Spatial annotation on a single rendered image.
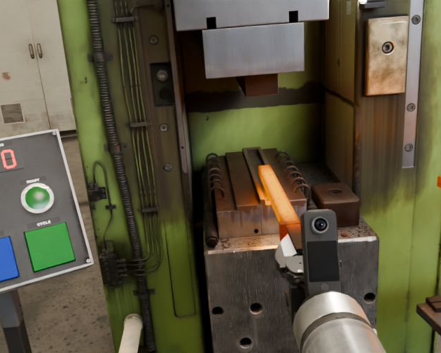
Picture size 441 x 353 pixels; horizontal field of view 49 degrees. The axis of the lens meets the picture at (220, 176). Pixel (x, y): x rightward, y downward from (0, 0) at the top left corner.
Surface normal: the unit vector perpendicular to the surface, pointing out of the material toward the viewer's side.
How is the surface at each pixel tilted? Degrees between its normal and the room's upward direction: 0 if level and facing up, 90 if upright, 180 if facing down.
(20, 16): 90
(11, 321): 90
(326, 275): 62
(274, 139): 90
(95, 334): 0
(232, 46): 90
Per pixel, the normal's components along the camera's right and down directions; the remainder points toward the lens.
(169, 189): 0.05, 0.33
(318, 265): 0.00, -0.16
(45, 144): 0.36, -0.25
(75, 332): -0.07, -0.94
